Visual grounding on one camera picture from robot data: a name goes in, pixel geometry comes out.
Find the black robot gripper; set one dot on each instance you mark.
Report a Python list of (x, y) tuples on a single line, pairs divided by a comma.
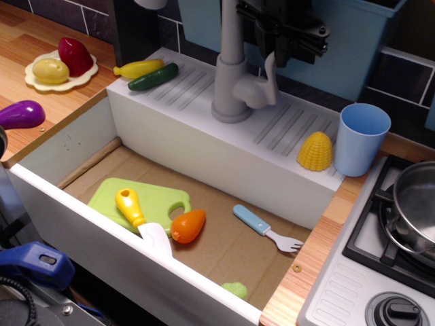
[(285, 27)]

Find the grey toy faucet with lever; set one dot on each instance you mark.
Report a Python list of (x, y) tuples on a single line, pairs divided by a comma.
[(236, 91)]

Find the teal plastic bin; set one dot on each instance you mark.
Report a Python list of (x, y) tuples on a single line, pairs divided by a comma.
[(358, 30)]

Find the green toy cucumber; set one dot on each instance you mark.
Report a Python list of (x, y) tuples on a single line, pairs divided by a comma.
[(155, 78)]

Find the yellow toy corn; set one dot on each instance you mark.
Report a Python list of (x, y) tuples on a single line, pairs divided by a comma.
[(316, 152)]

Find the light blue plastic cup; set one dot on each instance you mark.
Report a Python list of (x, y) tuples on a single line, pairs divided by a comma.
[(362, 129)]

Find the yellow toy squash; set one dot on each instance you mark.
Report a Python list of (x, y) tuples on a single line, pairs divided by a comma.
[(136, 69)]

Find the red toy pepper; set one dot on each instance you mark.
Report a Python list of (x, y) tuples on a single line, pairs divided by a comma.
[(75, 55)]

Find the green toy cutting board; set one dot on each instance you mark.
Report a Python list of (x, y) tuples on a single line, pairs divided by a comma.
[(156, 202)]

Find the white toy sink unit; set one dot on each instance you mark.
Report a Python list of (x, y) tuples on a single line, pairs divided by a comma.
[(172, 125)]

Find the orange toy carrot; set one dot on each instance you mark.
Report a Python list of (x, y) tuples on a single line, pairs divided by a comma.
[(186, 227)]

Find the yellow toy potato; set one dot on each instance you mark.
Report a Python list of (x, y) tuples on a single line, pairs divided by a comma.
[(51, 71)]

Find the silver metal pot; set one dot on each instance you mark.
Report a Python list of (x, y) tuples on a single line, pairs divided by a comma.
[(411, 227)]

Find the grey toy stove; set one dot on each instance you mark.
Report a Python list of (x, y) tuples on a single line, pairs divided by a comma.
[(364, 262)]

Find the light green toy lettuce piece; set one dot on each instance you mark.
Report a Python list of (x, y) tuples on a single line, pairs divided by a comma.
[(238, 289)]

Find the purple toy eggplant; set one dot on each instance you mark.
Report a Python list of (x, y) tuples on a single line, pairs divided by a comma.
[(22, 114)]

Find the black stove knob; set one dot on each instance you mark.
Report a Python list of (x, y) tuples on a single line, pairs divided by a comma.
[(394, 309)]

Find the blue clamp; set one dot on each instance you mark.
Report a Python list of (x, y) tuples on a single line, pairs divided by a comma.
[(38, 263)]

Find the blue handled toy fork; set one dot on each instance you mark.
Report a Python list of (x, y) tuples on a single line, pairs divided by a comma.
[(283, 243)]

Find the yellow handled toy knife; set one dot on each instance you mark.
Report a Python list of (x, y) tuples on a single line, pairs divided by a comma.
[(152, 233)]

